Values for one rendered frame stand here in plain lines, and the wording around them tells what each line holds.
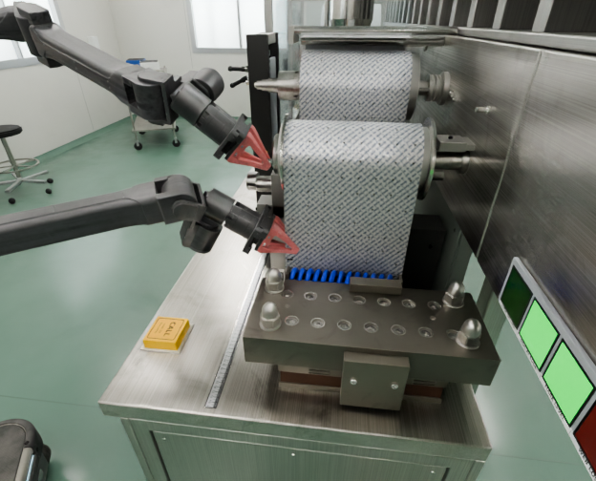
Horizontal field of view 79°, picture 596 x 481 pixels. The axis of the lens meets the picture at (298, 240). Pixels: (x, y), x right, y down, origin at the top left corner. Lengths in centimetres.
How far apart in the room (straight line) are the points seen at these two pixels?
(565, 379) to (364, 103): 63
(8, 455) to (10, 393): 60
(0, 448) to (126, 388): 99
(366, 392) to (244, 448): 25
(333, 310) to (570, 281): 36
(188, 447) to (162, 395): 12
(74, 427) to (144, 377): 120
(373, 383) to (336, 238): 27
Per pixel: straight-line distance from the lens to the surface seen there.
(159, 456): 87
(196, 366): 76
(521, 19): 74
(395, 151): 64
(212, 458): 82
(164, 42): 680
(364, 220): 68
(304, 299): 67
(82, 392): 206
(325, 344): 60
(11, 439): 172
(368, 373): 61
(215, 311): 86
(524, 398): 206
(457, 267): 79
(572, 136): 46
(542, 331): 46
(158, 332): 81
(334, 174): 64
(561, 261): 45
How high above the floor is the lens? 147
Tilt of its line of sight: 32 degrees down
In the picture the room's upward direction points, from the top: straight up
